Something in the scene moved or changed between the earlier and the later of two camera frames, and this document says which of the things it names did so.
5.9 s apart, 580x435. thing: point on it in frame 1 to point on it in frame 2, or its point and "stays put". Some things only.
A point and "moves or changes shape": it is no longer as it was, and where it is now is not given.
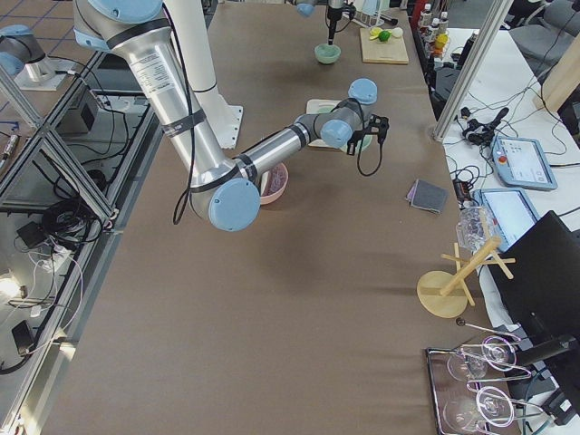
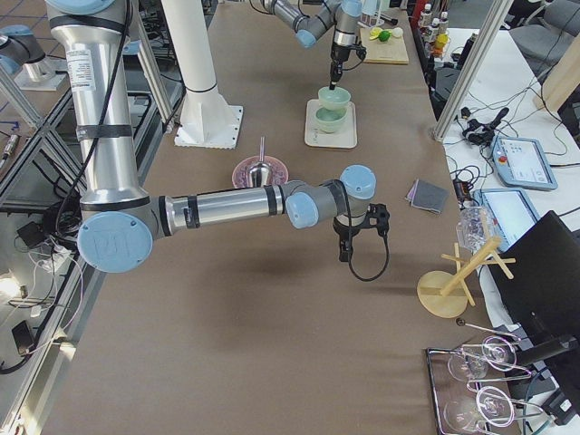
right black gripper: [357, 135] to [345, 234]
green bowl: [327, 53] to [333, 99]
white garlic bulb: [397, 32] stays put
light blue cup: [371, 6] stays put
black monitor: [540, 288] stays put
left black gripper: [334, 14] to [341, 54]
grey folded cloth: [427, 196] stays put
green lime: [384, 35] stays put
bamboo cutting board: [376, 51] stays put
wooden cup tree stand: [445, 294] stays put
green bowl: [366, 142] moves or changes shape
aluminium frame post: [471, 69] stays put
